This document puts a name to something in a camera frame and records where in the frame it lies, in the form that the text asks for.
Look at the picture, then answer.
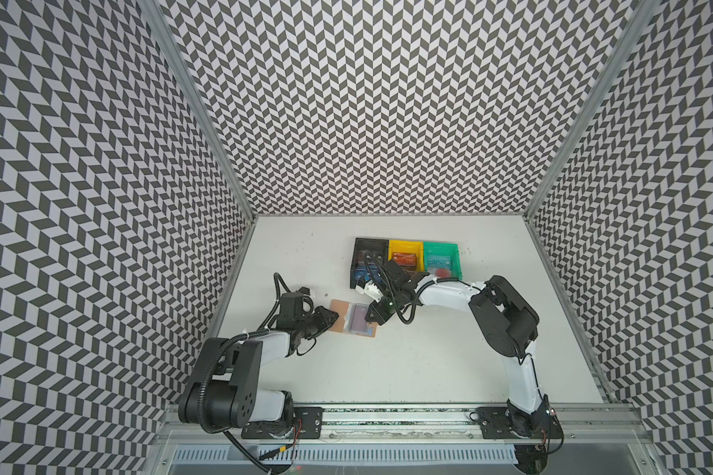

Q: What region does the red circle card green bin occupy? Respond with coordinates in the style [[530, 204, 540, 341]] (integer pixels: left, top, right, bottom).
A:
[[433, 267, 455, 278]]

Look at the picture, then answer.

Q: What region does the green plastic bin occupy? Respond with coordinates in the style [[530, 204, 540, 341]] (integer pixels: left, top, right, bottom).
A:
[[423, 241, 463, 279]]

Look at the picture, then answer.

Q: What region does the tan leather card holder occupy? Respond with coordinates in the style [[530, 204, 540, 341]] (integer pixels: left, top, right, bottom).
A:
[[329, 300, 377, 338]]

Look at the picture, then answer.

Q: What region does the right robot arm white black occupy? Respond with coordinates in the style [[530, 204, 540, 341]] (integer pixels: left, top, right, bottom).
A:
[[356, 251, 562, 447]]

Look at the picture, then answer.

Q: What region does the red card in yellow bin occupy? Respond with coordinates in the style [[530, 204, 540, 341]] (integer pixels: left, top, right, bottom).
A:
[[391, 253, 418, 269]]

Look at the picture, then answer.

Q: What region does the teal card in green bin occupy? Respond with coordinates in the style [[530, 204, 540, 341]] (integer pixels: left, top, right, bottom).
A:
[[426, 253, 453, 269]]

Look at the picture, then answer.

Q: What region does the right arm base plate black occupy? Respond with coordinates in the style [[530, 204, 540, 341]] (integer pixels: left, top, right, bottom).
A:
[[473, 407, 564, 441]]

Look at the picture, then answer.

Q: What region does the yellow plastic bin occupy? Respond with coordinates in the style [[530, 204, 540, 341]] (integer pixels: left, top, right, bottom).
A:
[[388, 239, 425, 272]]

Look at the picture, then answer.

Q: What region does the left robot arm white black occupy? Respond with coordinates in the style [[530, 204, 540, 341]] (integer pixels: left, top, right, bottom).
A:
[[177, 273, 339, 437]]

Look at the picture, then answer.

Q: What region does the aluminium mounting rail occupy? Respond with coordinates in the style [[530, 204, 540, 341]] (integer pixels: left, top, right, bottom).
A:
[[153, 403, 655, 447]]

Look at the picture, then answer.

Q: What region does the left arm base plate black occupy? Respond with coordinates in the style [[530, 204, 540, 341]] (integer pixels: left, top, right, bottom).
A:
[[241, 406, 324, 441]]

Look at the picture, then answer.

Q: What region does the black plastic bin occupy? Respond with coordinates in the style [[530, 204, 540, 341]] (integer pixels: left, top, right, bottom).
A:
[[350, 237, 389, 289]]

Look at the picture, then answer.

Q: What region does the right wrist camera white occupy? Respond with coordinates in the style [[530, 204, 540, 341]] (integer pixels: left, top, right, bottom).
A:
[[356, 281, 383, 301]]

